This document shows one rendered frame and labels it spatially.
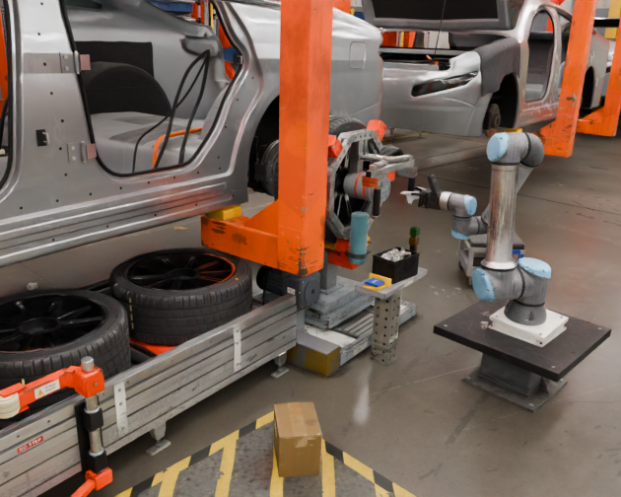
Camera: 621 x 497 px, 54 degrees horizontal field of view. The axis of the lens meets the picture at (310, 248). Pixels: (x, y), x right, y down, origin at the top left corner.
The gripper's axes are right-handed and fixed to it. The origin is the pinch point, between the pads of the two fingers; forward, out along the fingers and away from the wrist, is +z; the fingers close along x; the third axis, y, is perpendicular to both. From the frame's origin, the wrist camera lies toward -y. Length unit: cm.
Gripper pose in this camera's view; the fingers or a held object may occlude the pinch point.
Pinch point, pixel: (407, 188)
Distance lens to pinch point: 323.4
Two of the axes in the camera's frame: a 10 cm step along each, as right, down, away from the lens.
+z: -8.0, -2.2, 5.7
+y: -0.3, 9.5, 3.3
